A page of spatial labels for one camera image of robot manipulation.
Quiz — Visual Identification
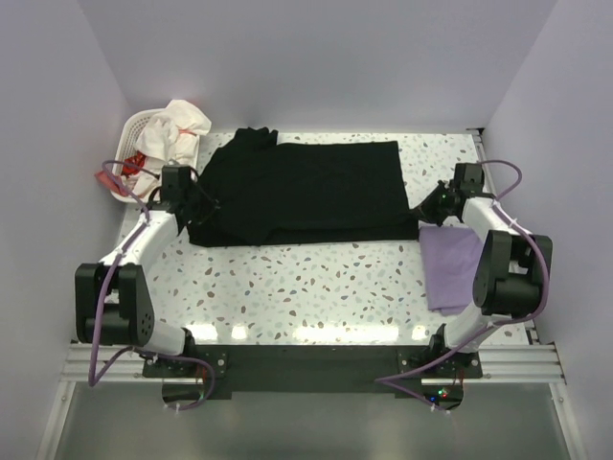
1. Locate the white laundry basket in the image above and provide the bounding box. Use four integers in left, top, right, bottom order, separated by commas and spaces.
110, 109, 202, 205

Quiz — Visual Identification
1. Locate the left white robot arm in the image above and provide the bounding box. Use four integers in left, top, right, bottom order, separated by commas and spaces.
75, 164, 219, 376

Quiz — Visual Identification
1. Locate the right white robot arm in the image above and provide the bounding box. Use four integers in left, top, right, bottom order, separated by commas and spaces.
414, 163, 553, 377

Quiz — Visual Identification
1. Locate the pink red garment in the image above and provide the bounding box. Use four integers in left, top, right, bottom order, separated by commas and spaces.
95, 151, 160, 198

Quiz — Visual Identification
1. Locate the aluminium frame rail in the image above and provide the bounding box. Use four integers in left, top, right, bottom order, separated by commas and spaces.
59, 344, 566, 384

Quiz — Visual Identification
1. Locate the folded purple t shirt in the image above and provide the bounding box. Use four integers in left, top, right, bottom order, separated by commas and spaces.
419, 226, 483, 316

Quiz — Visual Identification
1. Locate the black t shirt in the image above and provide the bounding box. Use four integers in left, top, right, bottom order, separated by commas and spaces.
188, 127, 419, 247

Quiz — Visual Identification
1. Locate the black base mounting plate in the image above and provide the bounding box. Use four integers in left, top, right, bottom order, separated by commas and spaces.
143, 345, 483, 408

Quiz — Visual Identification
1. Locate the white t shirt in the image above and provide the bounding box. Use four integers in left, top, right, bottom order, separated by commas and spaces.
135, 100, 212, 199

